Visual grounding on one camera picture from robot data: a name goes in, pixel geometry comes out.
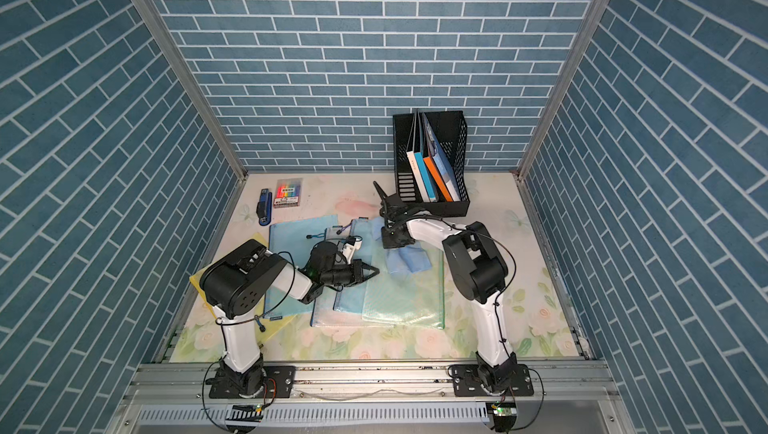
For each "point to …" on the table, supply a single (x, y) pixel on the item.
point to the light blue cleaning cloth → (405, 259)
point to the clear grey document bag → (323, 313)
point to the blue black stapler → (264, 207)
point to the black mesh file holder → (451, 130)
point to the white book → (418, 176)
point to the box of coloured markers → (287, 193)
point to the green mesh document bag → (418, 298)
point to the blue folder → (441, 162)
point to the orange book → (437, 179)
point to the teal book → (426, 177)
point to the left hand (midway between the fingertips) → (383, 276)
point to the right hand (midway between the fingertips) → (392, 242)
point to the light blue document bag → (351, 299)
